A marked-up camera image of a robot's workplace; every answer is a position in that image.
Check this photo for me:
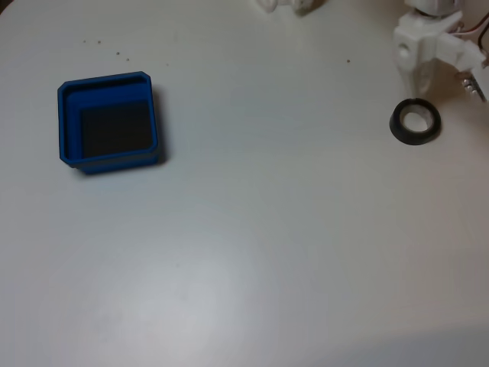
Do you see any black pad box liner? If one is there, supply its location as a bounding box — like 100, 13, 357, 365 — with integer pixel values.
79, 98, 154, 158

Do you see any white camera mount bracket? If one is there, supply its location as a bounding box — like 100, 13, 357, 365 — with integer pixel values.
435, 32, 485, 73

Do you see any white square camera board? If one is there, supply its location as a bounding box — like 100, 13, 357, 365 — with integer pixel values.
457, 71, 489, 103

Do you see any black tape roll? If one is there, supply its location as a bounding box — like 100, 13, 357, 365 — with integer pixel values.
389, 97, 442, 147

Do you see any red white servo wire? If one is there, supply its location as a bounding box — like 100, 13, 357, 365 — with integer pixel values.
453, 14, 489, 39

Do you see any blue plastic box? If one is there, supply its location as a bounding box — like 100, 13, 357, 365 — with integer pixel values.
57, 70, 166, 176

